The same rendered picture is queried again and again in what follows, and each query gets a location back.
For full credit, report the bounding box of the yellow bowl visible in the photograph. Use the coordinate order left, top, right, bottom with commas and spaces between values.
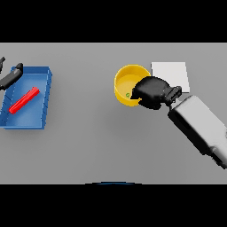
113, 64, 153, 107

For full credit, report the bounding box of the red beaker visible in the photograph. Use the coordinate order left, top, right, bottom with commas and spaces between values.
8, 86, 41, 115

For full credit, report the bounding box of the blue tray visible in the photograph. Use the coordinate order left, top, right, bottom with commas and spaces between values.
0, 66, 53, 130

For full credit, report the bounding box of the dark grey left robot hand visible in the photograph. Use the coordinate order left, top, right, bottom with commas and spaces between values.
0, 56, 24, 91

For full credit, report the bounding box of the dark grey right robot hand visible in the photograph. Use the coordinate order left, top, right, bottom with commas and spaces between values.
129, 75, 183, 111

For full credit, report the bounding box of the pale square measuring scale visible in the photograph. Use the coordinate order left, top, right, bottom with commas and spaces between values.
151, 61, 191, 94

